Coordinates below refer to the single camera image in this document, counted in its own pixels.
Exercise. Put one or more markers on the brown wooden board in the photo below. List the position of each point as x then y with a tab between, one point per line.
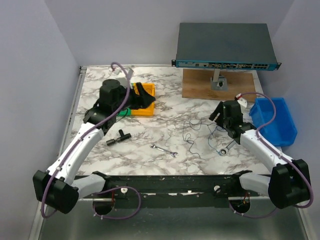
196	84

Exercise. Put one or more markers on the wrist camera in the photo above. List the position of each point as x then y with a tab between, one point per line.
242	101
119	72

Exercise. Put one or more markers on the grey network switch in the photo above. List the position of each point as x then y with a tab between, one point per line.
225	46

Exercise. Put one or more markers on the small open-end wrench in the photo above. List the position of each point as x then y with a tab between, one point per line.
172	153

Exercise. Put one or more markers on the ratcheting combination wrench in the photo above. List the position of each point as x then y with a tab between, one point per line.
223	151

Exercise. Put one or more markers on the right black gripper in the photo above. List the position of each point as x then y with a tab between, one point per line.
220	109

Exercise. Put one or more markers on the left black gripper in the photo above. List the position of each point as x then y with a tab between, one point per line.
144	99

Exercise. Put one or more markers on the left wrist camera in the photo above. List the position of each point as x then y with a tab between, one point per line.
119	72

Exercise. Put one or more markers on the blue plastic bin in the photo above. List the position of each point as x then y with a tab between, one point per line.
281	132

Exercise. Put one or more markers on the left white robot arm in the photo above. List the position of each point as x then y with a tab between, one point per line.
57	187

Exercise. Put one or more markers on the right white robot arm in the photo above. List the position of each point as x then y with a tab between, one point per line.
289	183

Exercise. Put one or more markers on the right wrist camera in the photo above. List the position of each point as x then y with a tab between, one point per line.
242	101

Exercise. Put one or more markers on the aluminium frame rail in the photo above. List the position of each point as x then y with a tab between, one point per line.
38	220

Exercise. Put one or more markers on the orange plastic bin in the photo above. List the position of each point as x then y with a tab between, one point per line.
146	112

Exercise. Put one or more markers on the black T-shaped pipe fitting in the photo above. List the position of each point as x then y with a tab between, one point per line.
122	137

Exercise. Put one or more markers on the grey metal switch stand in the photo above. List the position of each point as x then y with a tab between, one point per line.
218	82

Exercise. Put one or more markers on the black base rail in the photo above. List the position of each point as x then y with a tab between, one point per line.
171	191

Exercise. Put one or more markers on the green plastic bin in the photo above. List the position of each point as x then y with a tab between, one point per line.
126	112

